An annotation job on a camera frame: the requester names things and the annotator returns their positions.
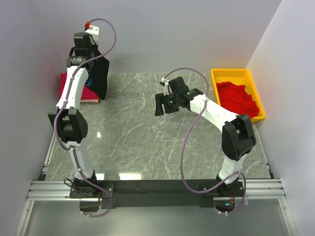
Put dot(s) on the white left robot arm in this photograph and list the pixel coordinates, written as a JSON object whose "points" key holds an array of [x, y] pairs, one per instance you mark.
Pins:
{"points": [[69, 125]]}

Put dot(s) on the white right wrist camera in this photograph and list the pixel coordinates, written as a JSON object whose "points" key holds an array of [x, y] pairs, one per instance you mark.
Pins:
{"points": [[166, 87]]}

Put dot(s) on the aluminium frame rail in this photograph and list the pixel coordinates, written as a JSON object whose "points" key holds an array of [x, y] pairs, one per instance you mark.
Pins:
{"points": [[58, 191]]}

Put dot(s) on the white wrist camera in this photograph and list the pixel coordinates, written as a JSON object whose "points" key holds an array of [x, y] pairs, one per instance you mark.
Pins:
{"points": [[94, 32], [166, 87]]}

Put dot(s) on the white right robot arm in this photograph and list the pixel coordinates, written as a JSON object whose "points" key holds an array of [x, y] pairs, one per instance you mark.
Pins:
{"points": [[237, 135]]}

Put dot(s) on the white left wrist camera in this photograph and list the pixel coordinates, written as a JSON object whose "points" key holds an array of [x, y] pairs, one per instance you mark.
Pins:
{"points": [[94, 32]]}

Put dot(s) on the black t shirt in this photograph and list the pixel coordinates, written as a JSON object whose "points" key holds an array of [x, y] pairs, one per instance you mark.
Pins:
{"points": [[97, 80]]}

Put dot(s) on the yellow plastic bin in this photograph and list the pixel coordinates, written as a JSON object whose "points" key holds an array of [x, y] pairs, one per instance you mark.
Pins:
{"points": [[238, 77]]}

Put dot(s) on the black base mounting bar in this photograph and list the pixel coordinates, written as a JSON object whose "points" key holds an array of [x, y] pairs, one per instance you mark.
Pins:
{"points": [[149, 193]]}

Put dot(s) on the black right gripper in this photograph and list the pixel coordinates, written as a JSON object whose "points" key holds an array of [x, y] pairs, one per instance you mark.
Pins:
{"points": [[160, 99]]}

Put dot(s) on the red t shirt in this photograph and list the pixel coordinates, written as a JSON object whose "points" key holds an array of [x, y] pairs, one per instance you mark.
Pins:
{"points": [[235, 99]]}

